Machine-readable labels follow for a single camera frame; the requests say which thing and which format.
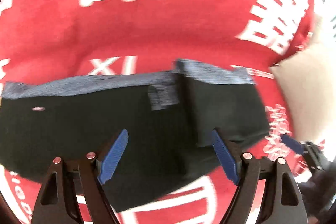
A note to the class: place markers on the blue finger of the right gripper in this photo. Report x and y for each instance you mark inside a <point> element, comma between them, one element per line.
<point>294,145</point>

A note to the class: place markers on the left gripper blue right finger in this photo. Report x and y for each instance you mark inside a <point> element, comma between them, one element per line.
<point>282,201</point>

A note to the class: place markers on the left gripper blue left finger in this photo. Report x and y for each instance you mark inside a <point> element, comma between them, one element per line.
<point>57,201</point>

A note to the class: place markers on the black pants with blue trim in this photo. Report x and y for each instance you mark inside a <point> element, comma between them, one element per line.
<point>169,116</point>

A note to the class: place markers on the pale green pillow right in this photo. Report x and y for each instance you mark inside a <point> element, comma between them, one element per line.
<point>307,80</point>

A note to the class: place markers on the red blanket with white characters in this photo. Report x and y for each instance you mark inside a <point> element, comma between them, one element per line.
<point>49,40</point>

